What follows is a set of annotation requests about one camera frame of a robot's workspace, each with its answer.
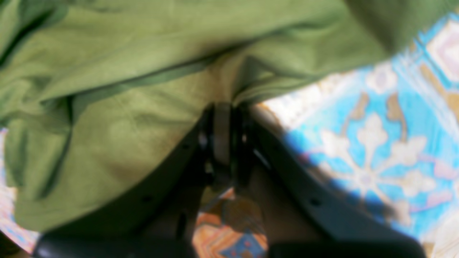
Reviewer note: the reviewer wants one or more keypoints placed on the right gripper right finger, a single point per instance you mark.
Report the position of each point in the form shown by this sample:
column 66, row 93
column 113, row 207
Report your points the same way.
column 302, row 217

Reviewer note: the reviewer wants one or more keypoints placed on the olive green t-shirt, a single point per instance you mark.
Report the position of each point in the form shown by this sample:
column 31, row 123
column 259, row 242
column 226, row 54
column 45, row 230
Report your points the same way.
column 96, row 93

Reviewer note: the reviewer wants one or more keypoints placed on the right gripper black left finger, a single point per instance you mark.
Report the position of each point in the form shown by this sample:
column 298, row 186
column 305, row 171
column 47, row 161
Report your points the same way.
column 156, row 217

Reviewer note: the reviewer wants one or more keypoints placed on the patterned tile tablecloth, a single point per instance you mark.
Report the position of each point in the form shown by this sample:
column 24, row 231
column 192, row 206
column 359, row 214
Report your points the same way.
column 384, row 136

